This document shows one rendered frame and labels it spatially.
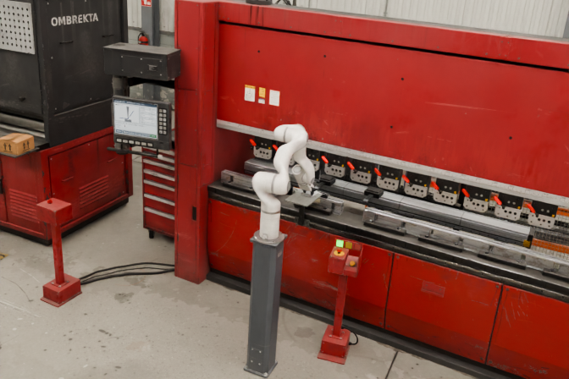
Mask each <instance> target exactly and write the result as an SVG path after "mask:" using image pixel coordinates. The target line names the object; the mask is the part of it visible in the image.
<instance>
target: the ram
mask: <svg viewBox="0 0 569 379"><path fill-rule="evenodd" d="M246 85H250V86H255V100H254V102H252V101H247V100H245V88H246ZM259 87H260V88H265V97H261V96H259ZM270 90H274V91H280V94H279V107H278V106H274V105H269V92H270ZM259 98H261V99H265V102H264V103H260V102H259ZM217 119H218V120H223V121H226V122H231V123H234V124H241V125H245V126H249V127H253V128H257V129H264V130H267V131H272V132H274V130H275V129H276V128H277V127H279V126H280V125H285V124H301V125H302V126H303V127H304V128H305V130H306V132H307V134H308V139H309V140H313V141H317V142H321V143H324V144H329V145H332V146H339V147H344V148H347V149H352V150H355V151H362V152H366V153H370V154H374V155H378V156H382V157H388V158H393V159H396V160H401V161H404V162H411V163H416V164H419V165H423V166H427V167H431V168H437V169H442V170H445V171H450V172H453V173H460V174H465V175H468V176H473V177H476V178H481V179H487V180H491V181H495V182H499V183H502V184H509V185H514V186H517V187H522V188H525V189H530V190H537V191H540V192H544V193H548V194H552V195H558V196H563V197H566V198H569V70H563V69H552V68H546V67H539V66H533V65H526V64H520V63H509V62H503V61H497V60H491V59H484V58H473V57H467V56H461V55H455V54H449V53H442V52H430V51H424V50H418V49H412V48H406V47H394V46H388V45H382V44H376V43H370V42H364V41H352V40H346V39H340V38H333V37H327V36H315V35H309V34H303V33H297V32H291V31H285V30H274V29H267V28H261V27H255V26H249V25H238V24H231V23H220V24H219V38H218V104H217ZM306 147H307V148H312V149H315V150H319V151H326V152H329V153H334V154H337V155H341V156H345V157H351V158H356V159H359V160H363V161H367V162H373V163H377V164H381V165H385V166H389V167H393V168H399V169H403V170H406V171H411V172H414V173H421V174H425V175H428V176H433V177H436V178H440V179H447V180H450V181H455V182H458V183H463V184H469V185H473V186H477V187H480V188H485V189H488V190H495V191H499V192H502V193H507V194H510V195H517V196H521V197H524V198H528V199H532V200H539V201H542V202H546V203H550V204H554V205H558V206H564V207H568V208H569V203H566V202H563V201H558V200H552V199H548V198H544V197H540V196H536V195H530V194H526V193H522V192H518V191H515V190H510V189H503V188H500V187H496V186H492V185H488V184H481V183H478V182H473V181H470V180H465V179H459V178H455V177H451V176H447V175H443V174H440V173H433V172H429V171H425V170H422V169H417V168H410V167H407V166H403V165H399V164H395V163H391V162H385V161H380V160H377V159H372V158H369V157H362V156H358V155H354V154H350V153H347V152H343V151H336V150H332V149H329V148H324V147H321V146H314V145H310V144H306Z"/></svg>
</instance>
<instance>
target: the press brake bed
mask: <svg viewBox="0 0 569 379"><path fill-rule="evenodd" d="M260 218H261V206H259V205H255V204H252V203H249V202H246V201H243V200H238V199H235V198H232V197H228V196H226V195H221V194H217V193H214V192H211V191H208V214H207V252H208V258H209V263H210V267H211V271H210V272H209V273H208V274H207V280H209V281H211V282H214V283H218V284H221V285H223V286H225V287H228V288H232V289H235V290H238V291H240V292H242V293H244V294H248V295H251V266H252V250H253V243H252V242H250V238H252V237H253V236H254V233H255V232H256V231H257V230H260ZM279 231H280V232H281V233H284V234H287V235H288V236H287V238H286V239H285V240H284V251H283V263H282V274H281V286H280V298H279V306H281V307H284V308H286V309H289V310H293V311H295V312H298V313H300V314H302V315H305V316H310V317H311V318H314V319H317V320H319V321H322V322H325V323H328V324H329V325H332V326H333V325H334V314H335V306H336V299H337V292H338V284H339V276H340V275H339V274H337V273H332V272H328V268H329V256H330V254H331V252H332V250H333V248H334V241H335V239H343V240H347V241H351V242H356V243H360V244H363V250H362V263H361V267H360V270H359V273H358V275H357V277H349V276H348V279H347V286H346V293H345V307H344V314H343V321H342V326H344V327H347V328H349V329H351V330H352V331H353V332H354V333H355V334H357V335H360V336H363V337H365V338H369V339H372V340H373V341H376V342H379V343H383V344H387V345H389V346H392V347H394V348H396V349H400V350H403V351H405V352H407V353H409V354H414V355H417V356H419V357H421V358H424V359H425V360H429V361H432V362H434V363H437V364H440V365H443V366H446V367H448V368H451V369H454V370H456V371H460V372H463V373H466V374H468V375H470V376H474V377H476V378H478V379H569V294H565V293H562V292H559V291H556V290H553V289H550V288H545V287H541V286H538V285H535V284H532V283H527V282H523V281H521V280H517V279H515V278H511V277H506V276H503V275H500V274H497V273H493V272H488V271H485V270H482V269H479V268H476V267H473V266H468V265H465V264H461V263H459V262H455V261H450V260H447V259H444V258H441V257H438V256H435V255H430V254H426V253H423V252H420V251H417V250H412V249H408V248H406V247H402V246H399V245H397V244H391V243H388V242H385V241H382V240H379V239H374V238H370V237H368V236H364V235H361V234H358V233H353V232H350V231H346V230H344V229H340V228H335V227H332V226H329V225H326V224H322V223H320V222H314V221H312V220H308V219H305V218H304V225H303V226H301V225H298V217H297V216H294V215H290V214H288V213H284V212H280V219H279ZM423 281H424V282H427V283H432V284H435V285H438V286H441V287H444V288H445V292H444V297H443V298H441V297H439V296H436V295H433V294H428V293H425V292H423V291H421V290H422V287H423Z"/></svg>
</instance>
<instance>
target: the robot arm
mask: <svg viewBox="0 0 569 379"><path fill-rule="evenodd" d="M273 135H274V138H275V139H276V140H278V141H281V142H286V143H287V144H285V145H282V146H281V147H280V148H279V149H278V150H277V152H276V154H275V157H274V160H273V164H274V166H275V168H276V170H277V171H278V172H279V174H275V173H267V172H258V173H256V174H255V175H254V176H253V178H252V187H253V189H254V190H255V192H256V193H257V195H258V197H259V198H260V200H261V218H260V230H257V231H256V232H255V233H254V239H255V240H256V241H258V242H260V243H263V244H277V243H280V242H282V241H283V240H284V235H283V233H281V232H280V231H279V219H280V201H279V200H278V199H277V198H275V197H274V196H273V195H272V194H276V195H285V194H287V193H288V192H289V190H290V177H289V173H288V167H289V164H290V159H291V158H292V155H293V157H294V160H295V161H296V162H297V163H298V164H300V165H295V166H294V167H293V168H292V173H293V175H294V177H295V179H296V181H297V183H298V185H297V186H298V187H300V189H301V190H303V192H304V193H306V192H307V191H310V192H311V195H313V194H314V191H316V190H315V189H314V188H313V187H314V186H313V184H312V183H313V182H314V179H315V171H314V166H313V165H312V163H311V161H310V160H309V159H308V158H307V155H306V144H307V142H308V134H307V132H306V130H305V128H304V127H303V126H302V125H301V124H285V125H280V126H279V127H277V128H276V129H275V130H274V132H273Z"/></svg>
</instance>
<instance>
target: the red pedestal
mask: <svg viewBox="0 0 569 379"><path fill-rule="evenodd" d="M36 215H37V219H38V220H41V221H43V222H47V223H50V224H51V230H52V249H53V259H54V270H55V279H53V280H52V281H50V282H49V283H46V284H44V285H42V288H43V297H41V298H40V300H42V301H44V302H46V303H48V304H50V305H53V306H55V307H60V306H61V305H64V304H65V303H67V302H68V301H70V300H72V299H73V298H75V297H76V296H78V295H79V294H82V291H81V288H80V279H79V278H76V277H72V276H70V275H68V274H66V273H64V261H63V250H62V239H61V228H60V224H61V223H63V222H67V221H68V220H70V219H72V218H73V212H72V204H70V203H68V202H65V201H62V200H58V199H55V198H51V199H49V200H45V201H43V202H41V203H39V204H36Z"/></svg>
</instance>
